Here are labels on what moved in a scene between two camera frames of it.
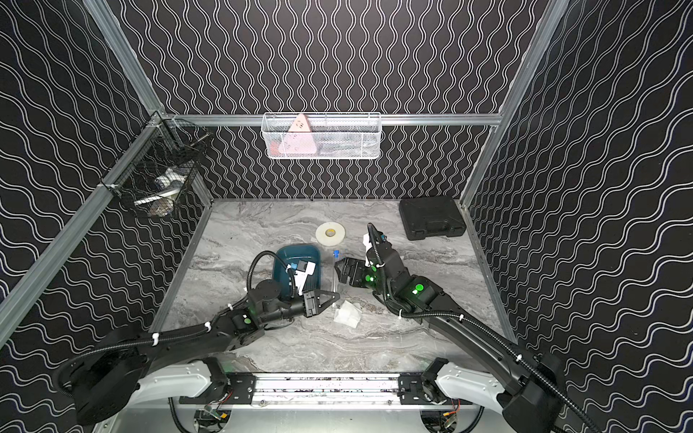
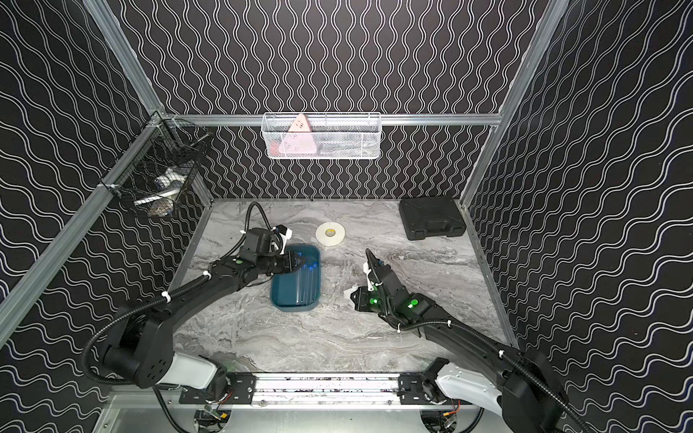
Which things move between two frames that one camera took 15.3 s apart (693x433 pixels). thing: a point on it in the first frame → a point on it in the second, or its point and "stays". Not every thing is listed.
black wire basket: x=151 y=173 stays
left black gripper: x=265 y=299 → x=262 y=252
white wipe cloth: x=348 y=314 → x=347 y=293
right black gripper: x=348 y=263 → x=360 y=296
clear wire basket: x=332 y=135 stays
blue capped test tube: x=334 y=278 → x=315 y=265
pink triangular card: x=300 y=138 stays
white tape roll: x=330 y=234 stays
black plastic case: x=423 y=216 stays
